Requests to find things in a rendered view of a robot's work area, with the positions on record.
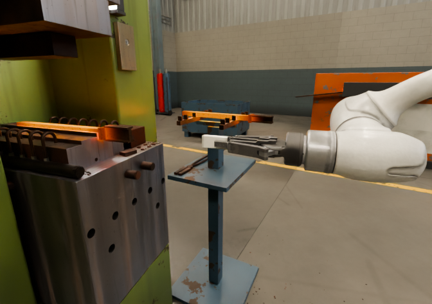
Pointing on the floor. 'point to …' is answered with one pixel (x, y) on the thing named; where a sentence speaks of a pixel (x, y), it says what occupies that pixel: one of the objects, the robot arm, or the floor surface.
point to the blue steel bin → (224, 106)
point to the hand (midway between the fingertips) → (216, 141)
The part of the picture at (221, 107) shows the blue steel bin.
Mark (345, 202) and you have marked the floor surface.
